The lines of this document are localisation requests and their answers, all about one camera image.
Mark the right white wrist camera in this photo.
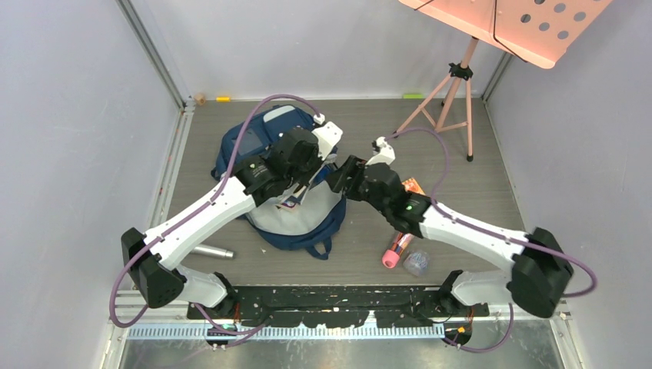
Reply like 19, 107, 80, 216
365, 136, 395, 166

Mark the silver metal bottle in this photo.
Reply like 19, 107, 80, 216
191, 244, 235, 259

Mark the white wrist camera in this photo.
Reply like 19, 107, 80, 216
365, 136, 395, 166
311, 113, 343, 162

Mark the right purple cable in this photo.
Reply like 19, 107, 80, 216
384, 127, 598, 354

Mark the small wooden block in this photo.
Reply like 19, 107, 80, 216
193, 93, 206, 105

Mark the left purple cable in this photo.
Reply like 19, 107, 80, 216
109, 93, 327, 348

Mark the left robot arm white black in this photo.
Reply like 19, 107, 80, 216
121, 127, 341, 318

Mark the navy blue backpack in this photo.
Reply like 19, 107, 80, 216
211, 105, 347, 261

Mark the purple cable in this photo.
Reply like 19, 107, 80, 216
109, 93, 327, 348
384, 127, 598, 354

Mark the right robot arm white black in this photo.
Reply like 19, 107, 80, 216
326, 155, 574, 318

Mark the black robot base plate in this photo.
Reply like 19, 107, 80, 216
205, 285, 489, 328

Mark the small orange booklet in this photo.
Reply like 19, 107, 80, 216
402, 178, 424, 194

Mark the clear bag of clips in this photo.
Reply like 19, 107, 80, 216
403, 250, 430, 277

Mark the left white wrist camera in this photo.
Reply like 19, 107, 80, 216
311, 113, 343, 162

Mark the pink music stand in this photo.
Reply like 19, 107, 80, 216
391, 0, 615, 163

